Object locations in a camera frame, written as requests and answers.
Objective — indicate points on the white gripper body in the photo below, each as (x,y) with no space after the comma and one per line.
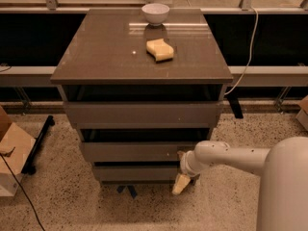
(185,167)

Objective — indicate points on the grey drawer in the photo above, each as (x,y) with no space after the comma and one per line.
(139,145)
(95,115)
(136,172)

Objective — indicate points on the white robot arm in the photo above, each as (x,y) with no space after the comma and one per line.
(283,172)

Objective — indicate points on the grey drawer cabinet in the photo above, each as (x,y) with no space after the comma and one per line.
(107,61)

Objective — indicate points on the grey bottom drawer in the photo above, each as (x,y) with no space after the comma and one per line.
(136,172)

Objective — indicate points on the grey top drawer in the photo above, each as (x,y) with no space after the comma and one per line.
(95,115)

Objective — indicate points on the blue tape cross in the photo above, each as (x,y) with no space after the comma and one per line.
(130,188)

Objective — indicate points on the black table leg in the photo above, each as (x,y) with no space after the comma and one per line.
(234,103)

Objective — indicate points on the yellow sponge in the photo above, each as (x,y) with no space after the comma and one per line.
(160,50)

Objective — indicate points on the cardboard box right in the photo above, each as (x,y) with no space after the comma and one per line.
(302,116)

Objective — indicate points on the cardboard box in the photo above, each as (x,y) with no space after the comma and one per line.
(15,146)
(302,116)

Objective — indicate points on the white ceramic bowl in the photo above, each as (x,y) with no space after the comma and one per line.
(155,13)

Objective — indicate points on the black bar on floor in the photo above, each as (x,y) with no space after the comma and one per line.
(29,167)

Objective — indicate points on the cardboard box left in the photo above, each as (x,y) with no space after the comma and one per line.
(15,146)

